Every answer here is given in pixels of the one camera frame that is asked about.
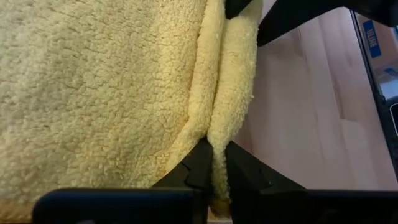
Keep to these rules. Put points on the cardboard box with blue label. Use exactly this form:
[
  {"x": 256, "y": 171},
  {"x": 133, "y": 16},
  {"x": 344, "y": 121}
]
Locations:
[{"x": 371, "y": 39}]

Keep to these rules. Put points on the yellow microfiber towel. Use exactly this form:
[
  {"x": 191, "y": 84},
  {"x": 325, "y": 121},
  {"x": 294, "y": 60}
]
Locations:
[{"x": 93, "y": 93}]

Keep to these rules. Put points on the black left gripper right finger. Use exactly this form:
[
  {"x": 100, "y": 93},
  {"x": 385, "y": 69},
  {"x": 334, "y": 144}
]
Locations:
[{"x": 248, "y": 186}]

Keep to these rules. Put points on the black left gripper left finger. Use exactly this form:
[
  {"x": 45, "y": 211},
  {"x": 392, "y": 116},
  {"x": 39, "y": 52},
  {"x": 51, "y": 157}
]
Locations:
[{"x": 196, "y": 168}]

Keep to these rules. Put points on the black metal table frame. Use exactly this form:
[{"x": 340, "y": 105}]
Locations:
[{"x": 385, "y": 115}]

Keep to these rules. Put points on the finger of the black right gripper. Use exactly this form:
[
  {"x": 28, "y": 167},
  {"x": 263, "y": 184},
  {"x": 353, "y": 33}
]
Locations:
[
  {"x": 295, "y": 14},
  {"x": 234, "y": 7}
]

